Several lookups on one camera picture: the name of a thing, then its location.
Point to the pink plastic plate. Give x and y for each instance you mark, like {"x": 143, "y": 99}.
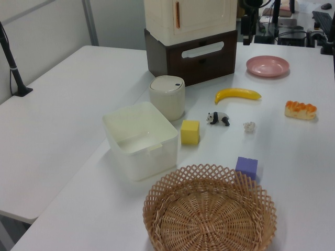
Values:
{"x": 267, "y": 66}

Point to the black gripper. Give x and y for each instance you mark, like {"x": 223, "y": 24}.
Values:
{"x": 245, "y": 24}

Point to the yellow foam cube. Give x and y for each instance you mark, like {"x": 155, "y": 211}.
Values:
{"x": 190, "y": 136}

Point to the white desktop trash can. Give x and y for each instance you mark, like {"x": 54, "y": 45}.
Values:
{"x": 167, "y": 104}

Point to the black desk clamp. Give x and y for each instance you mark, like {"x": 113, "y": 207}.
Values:
{"x": 327, "y": 48}

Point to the woven wicker basket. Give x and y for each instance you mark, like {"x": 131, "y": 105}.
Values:
{"x": 206, "y": 219}

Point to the orange glazed toy bread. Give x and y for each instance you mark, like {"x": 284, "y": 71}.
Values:
{"x": 300, "y": 111}

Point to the black keyboard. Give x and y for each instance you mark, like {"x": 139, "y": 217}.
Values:
{"x": 323, "y": 22}

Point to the grey metal partition post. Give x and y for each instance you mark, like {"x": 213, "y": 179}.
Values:
{"x": 90, "y": 23}

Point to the black clamped camera stand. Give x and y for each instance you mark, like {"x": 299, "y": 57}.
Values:
{"x": 15, "y": 75}

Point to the panda toy figure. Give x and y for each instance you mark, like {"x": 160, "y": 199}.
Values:
{"x": 219, "y": 117}

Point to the dark brown wooden drawer box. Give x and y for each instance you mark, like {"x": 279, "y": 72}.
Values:
{"x": 209, "y": 68}

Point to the yellow toy banana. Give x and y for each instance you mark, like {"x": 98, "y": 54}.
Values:
{"x": 238, "y": 93}

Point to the purple foam cube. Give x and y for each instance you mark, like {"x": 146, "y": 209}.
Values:
{"x": 246, "y": 167}

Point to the white plastic storage bin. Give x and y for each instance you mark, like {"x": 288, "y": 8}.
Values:
{"x": 157, "y": 162}

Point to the cream plastic storage cabinet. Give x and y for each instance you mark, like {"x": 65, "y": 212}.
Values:
{"x": 204, "y": 15}

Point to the black computer box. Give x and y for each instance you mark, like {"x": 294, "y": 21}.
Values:
{"x": 291, "y": 39}

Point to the black computer mouse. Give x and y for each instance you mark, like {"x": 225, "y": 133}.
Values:
{"x": 325, "y": 6}

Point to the small crumpled white paper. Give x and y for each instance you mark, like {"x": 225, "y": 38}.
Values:
{"x": 249, "y": 127}

